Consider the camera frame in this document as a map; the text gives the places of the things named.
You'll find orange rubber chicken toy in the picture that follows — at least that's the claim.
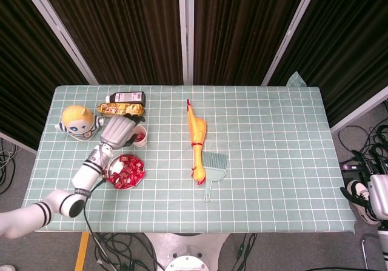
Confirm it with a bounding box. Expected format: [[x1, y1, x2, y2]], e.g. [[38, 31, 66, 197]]
[[186, 98, 209, 187]]

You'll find black floor cable bundle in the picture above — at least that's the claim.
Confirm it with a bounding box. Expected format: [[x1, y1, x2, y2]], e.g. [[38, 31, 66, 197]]
[[338, 99, 388, 169], [0, 137, 22, 195], [89, 233, 164, 271]]

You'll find white partition base rail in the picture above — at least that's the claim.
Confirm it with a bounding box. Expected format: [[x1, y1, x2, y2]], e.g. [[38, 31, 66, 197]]
[[329, 85, 388, 134], [0, 130, 39, 154]]

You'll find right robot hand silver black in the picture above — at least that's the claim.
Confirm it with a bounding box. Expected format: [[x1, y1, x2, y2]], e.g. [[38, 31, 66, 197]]
[[339, 151, 388, 220]]

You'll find gold biscuit pack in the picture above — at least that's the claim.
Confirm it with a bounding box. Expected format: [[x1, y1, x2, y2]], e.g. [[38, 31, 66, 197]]
[[96, 102, 146, 119]]

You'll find white paper cup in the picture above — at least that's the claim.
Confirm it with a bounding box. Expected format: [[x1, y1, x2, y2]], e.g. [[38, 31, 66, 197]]
[[132, 124, 149, 148]]

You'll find green hand brush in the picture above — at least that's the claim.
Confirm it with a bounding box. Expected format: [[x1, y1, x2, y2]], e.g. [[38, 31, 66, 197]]
[[201, 151, 229, 170]]

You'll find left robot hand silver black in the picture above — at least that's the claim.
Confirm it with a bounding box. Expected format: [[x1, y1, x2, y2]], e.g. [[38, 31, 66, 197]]
[[99, 115, 146, 149]]

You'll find metal tube stand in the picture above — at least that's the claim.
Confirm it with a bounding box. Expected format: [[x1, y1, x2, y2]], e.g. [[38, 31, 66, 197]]
[[360, 234, 375, 270]]

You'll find dark curtain panel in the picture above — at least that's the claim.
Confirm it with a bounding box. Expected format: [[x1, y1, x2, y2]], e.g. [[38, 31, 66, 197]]
[[0, 0, 92, 150], [268, 0, 388, 126], [36, 0, 182, 85], [193, 0, 310, 86]]

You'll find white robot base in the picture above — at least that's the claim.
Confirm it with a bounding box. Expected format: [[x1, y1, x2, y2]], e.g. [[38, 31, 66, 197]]
[[145, 233, 228, 271]]

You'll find dark bottle with label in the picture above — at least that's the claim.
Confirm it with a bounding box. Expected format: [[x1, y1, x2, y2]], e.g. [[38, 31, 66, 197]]
[[105, 91, 146, 107]]

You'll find green checked tablecloth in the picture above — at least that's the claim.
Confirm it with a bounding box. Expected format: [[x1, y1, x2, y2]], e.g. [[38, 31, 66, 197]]
[[23, 70, 357, 235]]

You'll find black cable with inline switch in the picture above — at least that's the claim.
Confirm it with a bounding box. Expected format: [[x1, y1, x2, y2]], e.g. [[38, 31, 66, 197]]
[[235, 233, 258, 267]]

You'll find black power strip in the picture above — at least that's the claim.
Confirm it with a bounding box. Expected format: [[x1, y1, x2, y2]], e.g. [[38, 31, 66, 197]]
[[341, 161, 363, 172]]

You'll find white and black sneaker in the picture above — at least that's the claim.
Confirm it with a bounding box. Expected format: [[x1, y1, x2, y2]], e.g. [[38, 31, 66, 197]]
[[347, 179, 380, 226]]

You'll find yellow plush toy striped shirt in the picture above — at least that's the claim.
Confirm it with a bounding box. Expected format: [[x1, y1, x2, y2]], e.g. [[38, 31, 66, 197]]
[[54, 104, 105, 142]]

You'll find white partition post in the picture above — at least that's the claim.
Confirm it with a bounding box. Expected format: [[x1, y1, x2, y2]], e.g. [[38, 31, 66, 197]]
[[18, 0, 99, 85], [177, 0, 195, 85], [261, 0, 322, 86]]

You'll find bowl of red candies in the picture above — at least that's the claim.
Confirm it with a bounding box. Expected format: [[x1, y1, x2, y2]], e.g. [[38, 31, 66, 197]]
[[107, 153, 146, 190]]

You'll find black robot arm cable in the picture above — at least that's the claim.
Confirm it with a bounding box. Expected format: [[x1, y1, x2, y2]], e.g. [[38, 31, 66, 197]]
[[81, 173, 107, 235]]

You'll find yellow floor tape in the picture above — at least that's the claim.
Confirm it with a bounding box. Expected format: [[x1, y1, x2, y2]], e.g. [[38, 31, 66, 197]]
[[74, 232, 91, 271]]

